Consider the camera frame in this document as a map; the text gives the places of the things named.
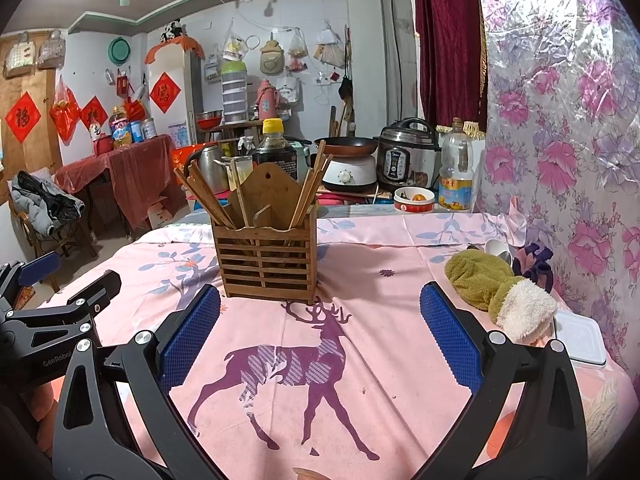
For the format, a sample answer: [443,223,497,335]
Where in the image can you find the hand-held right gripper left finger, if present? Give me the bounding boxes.
[52,284,226,480]

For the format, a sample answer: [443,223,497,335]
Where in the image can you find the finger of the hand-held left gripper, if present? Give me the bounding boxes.
[0,270,122,350]
[0,251,62,306]

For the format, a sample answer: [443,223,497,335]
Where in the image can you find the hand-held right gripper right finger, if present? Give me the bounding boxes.
[410,282,588,480]

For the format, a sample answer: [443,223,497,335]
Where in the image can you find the wooden slatted utensil holder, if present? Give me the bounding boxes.
[211,162,319,306]

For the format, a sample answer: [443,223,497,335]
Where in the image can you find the group of wooden chopsticks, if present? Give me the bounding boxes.
[173,140,333,233]

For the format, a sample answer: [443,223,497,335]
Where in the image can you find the green and white plush cloth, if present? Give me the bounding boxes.
[445,249,558,345]

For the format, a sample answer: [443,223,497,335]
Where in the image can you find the cardboard box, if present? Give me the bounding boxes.
[147,197,176,231]

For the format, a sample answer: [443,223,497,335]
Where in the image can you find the wooden door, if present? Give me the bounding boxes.
[0,67,63,181]

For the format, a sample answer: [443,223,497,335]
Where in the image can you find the dark purple cloth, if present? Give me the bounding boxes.
[512,242,553,291]

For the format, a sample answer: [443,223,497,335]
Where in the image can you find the pink deer print bedsheet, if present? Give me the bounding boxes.
[30,212,626,480]

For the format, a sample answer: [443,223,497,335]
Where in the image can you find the table with red cloth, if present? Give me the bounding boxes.
[54,135,181,241]

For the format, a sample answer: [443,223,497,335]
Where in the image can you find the white plastic box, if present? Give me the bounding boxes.
[552,310,608,368]

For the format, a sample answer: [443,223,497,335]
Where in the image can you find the red and white bowl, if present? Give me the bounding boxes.
[393,186,435,213]

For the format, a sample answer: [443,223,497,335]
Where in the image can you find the clear cooking oil bottle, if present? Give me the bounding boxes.
[438,117,474,212]

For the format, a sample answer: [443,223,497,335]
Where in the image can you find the red diamond paper decoration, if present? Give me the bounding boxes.
[80,96,109,136]
[5,91,42,143]
[149,72,182,115]

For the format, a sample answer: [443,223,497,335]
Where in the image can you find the red plastic bag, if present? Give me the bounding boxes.
[50,77,81,143]

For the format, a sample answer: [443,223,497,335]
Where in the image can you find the steel kettle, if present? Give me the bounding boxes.
[186,144,231,195]

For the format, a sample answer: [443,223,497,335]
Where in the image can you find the orange box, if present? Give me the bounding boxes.
[170,145,203,171]

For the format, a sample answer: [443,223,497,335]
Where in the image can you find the clear plastic container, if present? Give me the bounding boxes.
[220,156,253,191]

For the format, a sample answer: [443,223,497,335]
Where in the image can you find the cream knitted cloth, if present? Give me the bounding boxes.
[585,377,626,441]

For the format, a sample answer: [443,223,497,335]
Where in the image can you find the steel pressure cooker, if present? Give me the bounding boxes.
[376,118,441,192]

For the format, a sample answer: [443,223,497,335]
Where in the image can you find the dark sauce bottle yellow cap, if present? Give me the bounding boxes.
[251,118,299,168]

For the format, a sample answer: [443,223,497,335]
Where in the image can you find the red frying pan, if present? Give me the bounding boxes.
[314,136,379,157]

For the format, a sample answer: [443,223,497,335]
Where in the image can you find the mint green rice cooker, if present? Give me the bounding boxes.
[296,141,315,181]

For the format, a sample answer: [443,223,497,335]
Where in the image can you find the beige hanging handbag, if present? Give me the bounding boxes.
[4,32,37,78]

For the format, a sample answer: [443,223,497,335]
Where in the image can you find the clear hanging handbag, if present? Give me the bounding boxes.
[36,30,66,70]

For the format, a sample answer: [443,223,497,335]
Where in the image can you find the white refrigerator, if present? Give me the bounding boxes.
[147,42,204,146]

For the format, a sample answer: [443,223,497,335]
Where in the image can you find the green round plate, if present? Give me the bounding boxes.
[110,37,135,65]

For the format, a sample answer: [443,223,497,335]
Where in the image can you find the stacked food carrier green lid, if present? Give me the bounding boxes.
[220,60,249,123]

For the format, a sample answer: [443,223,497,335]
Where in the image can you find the pink thermos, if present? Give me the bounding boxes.
[256,79,279,120]

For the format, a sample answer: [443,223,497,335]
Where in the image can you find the white tote bag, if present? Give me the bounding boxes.
[276,76,301,106]

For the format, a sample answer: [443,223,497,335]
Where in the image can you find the clear bag yellow contents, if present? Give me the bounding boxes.
[222,22,249,61]

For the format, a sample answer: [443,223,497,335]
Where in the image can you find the beige owl-shaped bag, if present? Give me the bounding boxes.
[259,35,287,75]

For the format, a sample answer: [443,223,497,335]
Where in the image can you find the dark red curtain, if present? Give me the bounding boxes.
[412,0,488,131]

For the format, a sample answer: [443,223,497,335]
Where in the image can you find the clear bag red contents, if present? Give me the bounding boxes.
[287,27,307,72]

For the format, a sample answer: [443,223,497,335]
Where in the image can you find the clear bag beige contents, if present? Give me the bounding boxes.
[314,25,347,68]

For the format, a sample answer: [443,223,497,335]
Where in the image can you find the floral plastic wall sheet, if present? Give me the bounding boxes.
[472,0,640,376]

